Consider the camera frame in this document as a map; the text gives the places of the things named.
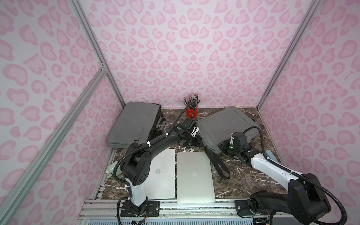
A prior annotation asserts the grey laptop bag with strap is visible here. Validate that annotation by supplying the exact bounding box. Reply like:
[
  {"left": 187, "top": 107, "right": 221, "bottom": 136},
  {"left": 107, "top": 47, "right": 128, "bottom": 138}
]
[{"left": 196, "top": 106, "right": 262, "bottom": 179}]

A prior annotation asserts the silver apple laptop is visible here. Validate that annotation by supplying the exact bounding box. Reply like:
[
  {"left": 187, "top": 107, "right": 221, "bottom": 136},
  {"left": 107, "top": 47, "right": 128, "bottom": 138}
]
[
  {"left": 144, "top": 149, "right": 175, "bottom": 200},
  {"left": 176, "top": 151, "right": 216, "bottom": 204}
]

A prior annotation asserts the grey laptop sleeve top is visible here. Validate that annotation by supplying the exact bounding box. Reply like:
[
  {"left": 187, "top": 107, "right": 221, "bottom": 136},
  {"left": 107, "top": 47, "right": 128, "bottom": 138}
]
[{"left": 107, "top": 102, "right": 166, "bottom": 149}]

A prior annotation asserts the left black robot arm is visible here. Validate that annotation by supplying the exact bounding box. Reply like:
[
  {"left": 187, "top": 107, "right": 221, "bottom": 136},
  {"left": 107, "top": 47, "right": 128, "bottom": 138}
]
[{"left": 112, "top": 117, "right": 198, "bottom": 213}]

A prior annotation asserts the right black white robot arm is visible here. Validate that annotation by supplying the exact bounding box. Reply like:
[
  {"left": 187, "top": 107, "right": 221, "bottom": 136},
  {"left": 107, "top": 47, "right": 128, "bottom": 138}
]
[{"left": 219, "top": 132, "right": 348, "bottom": 225}]

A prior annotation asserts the red pencil cup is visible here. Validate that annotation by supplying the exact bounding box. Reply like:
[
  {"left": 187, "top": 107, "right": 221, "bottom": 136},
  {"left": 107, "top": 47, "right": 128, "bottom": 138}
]
[{"left": 186, "top": 107, "right": 198, "bottom": 119}]

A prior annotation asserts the blue green stapler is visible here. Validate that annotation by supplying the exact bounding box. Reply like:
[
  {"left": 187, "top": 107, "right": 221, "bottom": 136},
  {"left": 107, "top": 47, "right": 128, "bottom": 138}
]
[{"left": 266, "top": 150, "right": 279, "bottom": 163}]

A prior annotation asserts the bundle of pencils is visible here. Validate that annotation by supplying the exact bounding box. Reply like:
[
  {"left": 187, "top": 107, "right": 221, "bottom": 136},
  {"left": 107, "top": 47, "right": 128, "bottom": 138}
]
[{"left": 182, "top": 93, "right": 201, "bottom": 109}]

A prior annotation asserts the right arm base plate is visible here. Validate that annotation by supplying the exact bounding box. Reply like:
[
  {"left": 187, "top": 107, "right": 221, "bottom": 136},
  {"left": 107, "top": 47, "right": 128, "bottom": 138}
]
[{"left": 234, "top": 199, "right": 261, "bottom": 218}]

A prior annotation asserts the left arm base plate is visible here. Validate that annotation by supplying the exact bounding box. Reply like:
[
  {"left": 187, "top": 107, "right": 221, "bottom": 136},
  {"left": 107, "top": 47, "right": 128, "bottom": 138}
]
[{"left": 120, "top": 200, "right": 160, "bottom": 217}]

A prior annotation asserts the aluminium front rail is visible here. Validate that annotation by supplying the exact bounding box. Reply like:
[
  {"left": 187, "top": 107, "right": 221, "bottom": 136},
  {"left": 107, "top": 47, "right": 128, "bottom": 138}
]
[{"left": 76, "top": 199, "right": 271, "bottom": 225}]

